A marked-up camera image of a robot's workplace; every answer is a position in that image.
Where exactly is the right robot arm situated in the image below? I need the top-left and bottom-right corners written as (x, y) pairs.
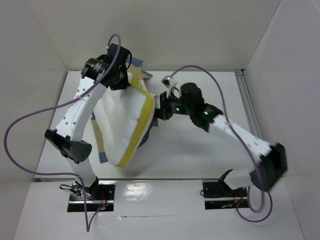
top-left (154, 79), bottom-right (288, 196)

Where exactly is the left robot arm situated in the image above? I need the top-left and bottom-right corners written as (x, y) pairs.
top-left (44, 43), bottom-right (132, 200)

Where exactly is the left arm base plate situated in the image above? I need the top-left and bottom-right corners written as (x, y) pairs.
top-left (59, 182), bottom-right (116, 213)

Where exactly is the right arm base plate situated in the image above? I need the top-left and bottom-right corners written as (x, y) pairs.
top-left (200, 181), bottom-right (249, 210)

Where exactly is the blue beige checked pillowcase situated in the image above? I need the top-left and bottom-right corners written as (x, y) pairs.
top-left (91, 56), bottom-right (160, 165)

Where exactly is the aluminium rail front edge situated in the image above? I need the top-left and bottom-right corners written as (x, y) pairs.
top-left (34, 177), bottom-right (251, 183)

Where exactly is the white pillow yellow edge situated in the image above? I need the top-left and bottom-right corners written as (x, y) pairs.
top-left (94, 74), bottom-right (156, 169)

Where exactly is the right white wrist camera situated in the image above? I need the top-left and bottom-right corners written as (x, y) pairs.
top-left (161, 75), bottom-right (181, 99)

